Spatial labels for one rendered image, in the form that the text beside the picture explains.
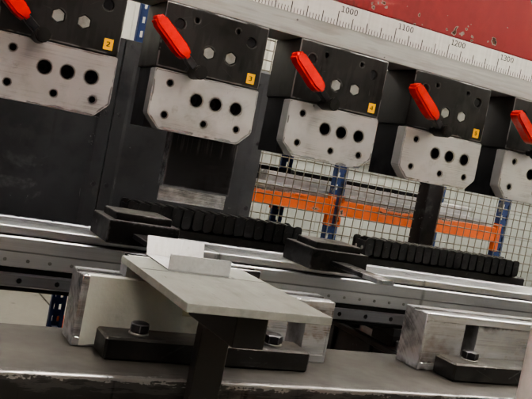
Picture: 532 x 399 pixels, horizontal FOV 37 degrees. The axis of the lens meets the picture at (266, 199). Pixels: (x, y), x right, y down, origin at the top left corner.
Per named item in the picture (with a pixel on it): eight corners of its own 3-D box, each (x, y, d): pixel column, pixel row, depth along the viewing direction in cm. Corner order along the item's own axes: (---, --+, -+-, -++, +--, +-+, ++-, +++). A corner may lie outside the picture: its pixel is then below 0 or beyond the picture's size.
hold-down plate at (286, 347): (102, 359, 101) (106, 336, 101) (93, 347, 106) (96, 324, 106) (306, 373, 114) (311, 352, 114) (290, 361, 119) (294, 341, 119)
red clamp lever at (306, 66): (305, 47, 107) (342, 105, 111) (290, 49, 111) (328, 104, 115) (295, 56, 107) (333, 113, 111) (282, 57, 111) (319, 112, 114)
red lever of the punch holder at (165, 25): (165, 10, 99) (210, 74, 102) (154, 13, 102) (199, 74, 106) (153, 19, 98) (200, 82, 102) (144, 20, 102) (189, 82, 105)
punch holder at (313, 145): (279, 153, 112) (302, 37, 112) (255, 149, 120) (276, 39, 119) (368, 171, 119) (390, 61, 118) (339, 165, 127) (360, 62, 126)
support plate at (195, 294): (185, 312, 84) (188, 303, 84) (120, 262, 107) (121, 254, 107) (331, 326, 92) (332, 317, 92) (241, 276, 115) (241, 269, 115)
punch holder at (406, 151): (396, 176, 121) (417, 69, 120) (366, 171, 129) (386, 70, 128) (472, 191, 128) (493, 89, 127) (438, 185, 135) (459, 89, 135)
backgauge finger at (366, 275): (353, 288, 129) (359, 258, 129) (282, 256, 153) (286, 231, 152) (412, 295, 135) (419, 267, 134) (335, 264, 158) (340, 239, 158)
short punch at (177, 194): (159, 200, 109) (172, 131, 109) (154, 198, 111) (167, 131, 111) (225, 210, 114) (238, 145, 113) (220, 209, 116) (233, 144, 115)
